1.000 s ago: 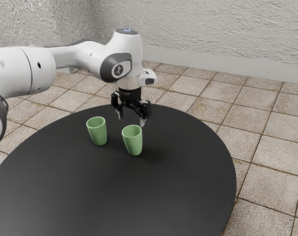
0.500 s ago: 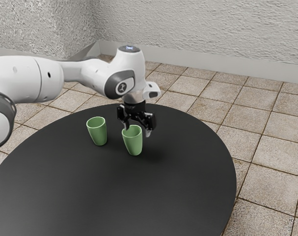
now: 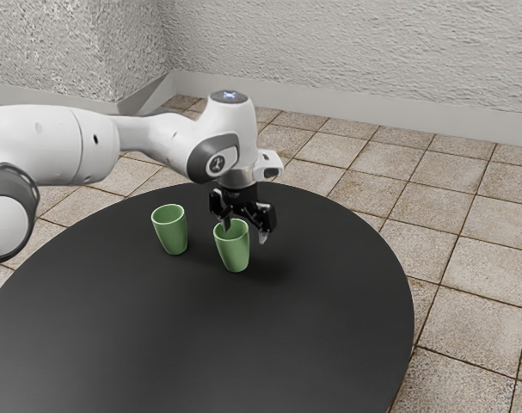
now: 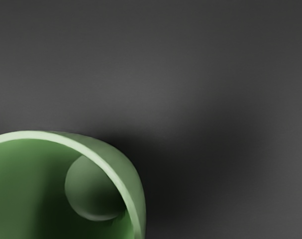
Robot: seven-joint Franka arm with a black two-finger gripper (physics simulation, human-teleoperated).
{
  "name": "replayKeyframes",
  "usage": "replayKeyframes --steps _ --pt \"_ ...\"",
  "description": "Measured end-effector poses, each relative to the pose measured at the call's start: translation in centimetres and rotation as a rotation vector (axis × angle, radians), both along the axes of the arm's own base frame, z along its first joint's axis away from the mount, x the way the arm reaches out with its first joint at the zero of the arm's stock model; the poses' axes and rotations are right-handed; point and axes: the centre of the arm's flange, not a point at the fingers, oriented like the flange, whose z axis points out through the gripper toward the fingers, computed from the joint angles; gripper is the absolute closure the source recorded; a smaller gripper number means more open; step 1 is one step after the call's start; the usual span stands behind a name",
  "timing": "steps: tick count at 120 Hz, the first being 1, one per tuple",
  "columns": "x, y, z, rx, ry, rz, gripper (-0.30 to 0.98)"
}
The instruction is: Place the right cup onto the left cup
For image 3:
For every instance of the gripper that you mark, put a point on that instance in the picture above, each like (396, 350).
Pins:
(240, 203)

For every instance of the green cup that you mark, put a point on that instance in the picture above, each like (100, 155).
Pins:
(232, 247)
(170, 230)

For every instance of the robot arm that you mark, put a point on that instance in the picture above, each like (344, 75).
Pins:
(54, 142)

